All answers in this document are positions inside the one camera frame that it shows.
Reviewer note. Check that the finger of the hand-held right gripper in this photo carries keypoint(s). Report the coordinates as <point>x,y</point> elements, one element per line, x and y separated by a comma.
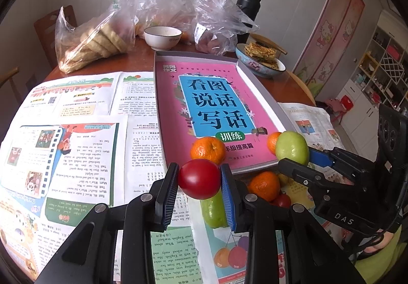
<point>299,172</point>
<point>320,156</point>

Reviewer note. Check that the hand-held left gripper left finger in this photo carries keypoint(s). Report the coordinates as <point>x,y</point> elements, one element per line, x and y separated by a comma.
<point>167,199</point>

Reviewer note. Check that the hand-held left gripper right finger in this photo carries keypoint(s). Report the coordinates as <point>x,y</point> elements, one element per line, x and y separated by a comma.
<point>228,198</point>

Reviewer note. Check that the green apple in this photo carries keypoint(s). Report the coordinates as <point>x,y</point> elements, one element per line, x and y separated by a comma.
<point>291,147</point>
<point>213,210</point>

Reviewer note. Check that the small red tomato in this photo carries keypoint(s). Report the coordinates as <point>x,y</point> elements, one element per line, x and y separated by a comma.
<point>282,201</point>

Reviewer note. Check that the large red tomato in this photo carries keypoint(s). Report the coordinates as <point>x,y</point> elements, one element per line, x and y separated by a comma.
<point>199,178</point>

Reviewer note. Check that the orange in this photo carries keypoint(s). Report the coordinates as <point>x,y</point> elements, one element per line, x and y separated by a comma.
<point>207,150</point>
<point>185,36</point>
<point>272,143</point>
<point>264,186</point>

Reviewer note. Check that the person's right forearm green sleeve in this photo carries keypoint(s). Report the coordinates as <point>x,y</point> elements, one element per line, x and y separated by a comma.
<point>382,266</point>

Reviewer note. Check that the person's right hand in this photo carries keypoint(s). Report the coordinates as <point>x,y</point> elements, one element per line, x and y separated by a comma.
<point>377,245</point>

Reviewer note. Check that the pink plastic stool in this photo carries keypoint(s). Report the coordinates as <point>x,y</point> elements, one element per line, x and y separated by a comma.
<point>342,104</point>

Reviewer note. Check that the pink and blue book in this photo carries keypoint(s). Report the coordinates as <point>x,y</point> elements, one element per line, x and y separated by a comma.
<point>178,131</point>

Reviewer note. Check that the white shelf cabinet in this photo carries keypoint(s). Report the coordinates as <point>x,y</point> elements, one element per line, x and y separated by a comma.
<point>376,80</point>

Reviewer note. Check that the spread of printed paper sheets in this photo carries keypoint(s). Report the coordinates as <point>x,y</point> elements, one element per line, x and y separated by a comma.
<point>89,143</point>

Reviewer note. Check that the blue floral bowl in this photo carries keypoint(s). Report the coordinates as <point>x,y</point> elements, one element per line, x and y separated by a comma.
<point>258,67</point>

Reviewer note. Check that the fried pancakes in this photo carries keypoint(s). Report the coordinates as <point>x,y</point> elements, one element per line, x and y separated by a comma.
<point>259,52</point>

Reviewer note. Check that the pink cartoon door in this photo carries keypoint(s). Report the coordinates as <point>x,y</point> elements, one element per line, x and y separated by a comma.
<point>331,32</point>

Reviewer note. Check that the packet of reddish produce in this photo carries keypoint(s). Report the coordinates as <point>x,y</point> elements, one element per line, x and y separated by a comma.
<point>210,43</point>

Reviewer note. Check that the white ceramic bowl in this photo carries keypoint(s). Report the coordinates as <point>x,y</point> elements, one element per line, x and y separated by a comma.
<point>162,37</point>

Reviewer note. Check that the black thermos flask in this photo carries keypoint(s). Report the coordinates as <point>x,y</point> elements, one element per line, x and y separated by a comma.
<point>247,3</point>

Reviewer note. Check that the stack of flatbreads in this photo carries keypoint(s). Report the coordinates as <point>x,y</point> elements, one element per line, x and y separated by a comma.
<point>98,41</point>

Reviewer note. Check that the crumpled clear plastic bag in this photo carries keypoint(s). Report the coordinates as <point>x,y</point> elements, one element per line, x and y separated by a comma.
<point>220,13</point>

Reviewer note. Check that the plastic bag of flatbreads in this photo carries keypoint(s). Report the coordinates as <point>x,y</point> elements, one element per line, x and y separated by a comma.
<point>67,35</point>

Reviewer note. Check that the large clear plastic bag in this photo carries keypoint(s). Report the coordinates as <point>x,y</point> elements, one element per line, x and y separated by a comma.
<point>159,0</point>

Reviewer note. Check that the wooden chair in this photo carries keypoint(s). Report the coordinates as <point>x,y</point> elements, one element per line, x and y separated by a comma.
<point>8,78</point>
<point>44,32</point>

